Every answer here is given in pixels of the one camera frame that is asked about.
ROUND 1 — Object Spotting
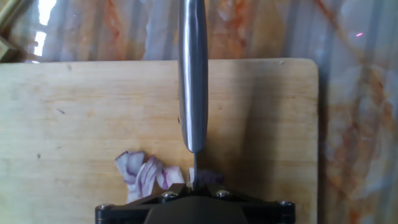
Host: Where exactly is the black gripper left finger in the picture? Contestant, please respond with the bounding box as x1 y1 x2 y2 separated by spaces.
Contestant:
95 182 194 224

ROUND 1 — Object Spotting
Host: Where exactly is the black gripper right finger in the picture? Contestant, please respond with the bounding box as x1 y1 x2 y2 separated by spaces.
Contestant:
199 182 296 224

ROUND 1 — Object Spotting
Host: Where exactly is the red onion wedge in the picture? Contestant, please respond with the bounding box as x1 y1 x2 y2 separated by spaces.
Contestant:
114 151 225 205

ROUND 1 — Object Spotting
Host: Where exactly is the steel kitchen knife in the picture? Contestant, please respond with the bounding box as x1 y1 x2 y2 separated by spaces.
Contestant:
177 0 209 191

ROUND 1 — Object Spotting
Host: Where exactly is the wooden peg rack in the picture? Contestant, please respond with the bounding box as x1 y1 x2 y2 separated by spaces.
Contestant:
0 0 32 63

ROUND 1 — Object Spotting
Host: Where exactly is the marble pattern table mat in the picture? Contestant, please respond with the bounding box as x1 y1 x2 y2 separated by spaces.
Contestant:
0 0 398 224

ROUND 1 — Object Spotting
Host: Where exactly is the wooden cutting board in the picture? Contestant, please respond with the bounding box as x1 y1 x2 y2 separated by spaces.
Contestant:
0 58 320 224

